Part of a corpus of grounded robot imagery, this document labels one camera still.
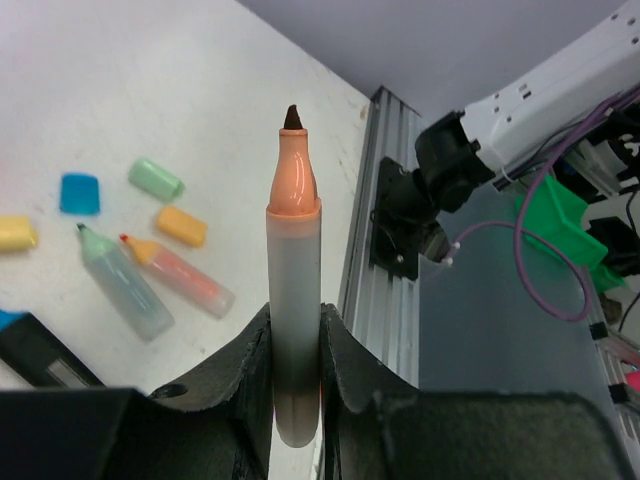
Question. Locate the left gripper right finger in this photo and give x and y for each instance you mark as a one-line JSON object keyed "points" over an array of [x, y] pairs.
{"points": [[378, 426]]}

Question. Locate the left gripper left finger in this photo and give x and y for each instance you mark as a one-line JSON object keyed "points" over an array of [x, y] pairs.
{"points": [[213, 422]]}

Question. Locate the pastel green highlighter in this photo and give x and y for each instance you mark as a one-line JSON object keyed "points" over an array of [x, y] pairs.
{"points": [[123, 285]]}

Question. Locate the pastel orange highlighter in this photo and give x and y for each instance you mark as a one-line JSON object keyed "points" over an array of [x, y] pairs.
{"points": [[180, 275]]}

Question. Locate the blue black highlighter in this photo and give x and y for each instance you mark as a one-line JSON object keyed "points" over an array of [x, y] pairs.
{"points": [[31, 350]]}

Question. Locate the pastel orange cap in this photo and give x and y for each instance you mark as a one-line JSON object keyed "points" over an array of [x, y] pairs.
{"points": [[181, 226]]}

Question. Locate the peach cap clear highlighter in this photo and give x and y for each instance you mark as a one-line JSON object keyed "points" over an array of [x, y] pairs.
{"points": [[293, 232]]}

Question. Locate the pastel green cap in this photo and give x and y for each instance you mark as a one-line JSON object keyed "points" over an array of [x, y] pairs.
{"points": [[155, 180]]}

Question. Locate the blue cap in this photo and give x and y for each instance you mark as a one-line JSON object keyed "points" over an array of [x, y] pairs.
{"points": [[79, 194]]}

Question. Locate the pastel yellow cap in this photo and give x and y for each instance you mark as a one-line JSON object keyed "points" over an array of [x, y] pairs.
{"points": [[17, 234]]}

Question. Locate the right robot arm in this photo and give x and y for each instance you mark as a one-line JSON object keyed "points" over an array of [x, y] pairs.
{"points": [[469, 147]]}

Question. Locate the pink object at edge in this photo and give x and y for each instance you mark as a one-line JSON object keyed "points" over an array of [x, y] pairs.
{"points": [[633, 379]]}

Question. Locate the green plastic object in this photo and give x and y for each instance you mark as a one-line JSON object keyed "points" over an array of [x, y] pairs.
{"points": [[555, 214]]}

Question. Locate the aluminium rail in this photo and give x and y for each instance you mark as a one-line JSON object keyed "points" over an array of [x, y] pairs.
{"points": [[380, 309]]}

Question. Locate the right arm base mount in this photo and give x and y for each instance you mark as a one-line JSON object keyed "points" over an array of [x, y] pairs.
{"points": [[404, 227]]}

